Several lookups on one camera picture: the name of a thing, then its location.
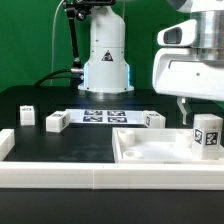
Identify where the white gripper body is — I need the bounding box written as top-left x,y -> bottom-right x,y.
152,19 -> 224,101

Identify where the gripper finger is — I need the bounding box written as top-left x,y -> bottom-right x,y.
177,96 -> 191,125

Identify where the white square tabletop part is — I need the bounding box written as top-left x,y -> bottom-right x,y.
112,128 -> 224,165

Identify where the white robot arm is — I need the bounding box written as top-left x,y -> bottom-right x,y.
79,0 -> 224,109

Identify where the white sheet with tags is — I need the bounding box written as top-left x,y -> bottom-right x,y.
67,109 -> 144,124

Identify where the white U-shaped obstacle fence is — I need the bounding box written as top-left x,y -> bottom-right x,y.
0,128 -> 224,190

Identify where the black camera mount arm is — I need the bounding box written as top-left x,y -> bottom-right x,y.
63,0 -> 116,87

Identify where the black cable bundle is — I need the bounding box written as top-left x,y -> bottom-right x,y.
33,68 -> 84,88

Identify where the white cable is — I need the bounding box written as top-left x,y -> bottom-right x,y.
49,0 -> 66,87

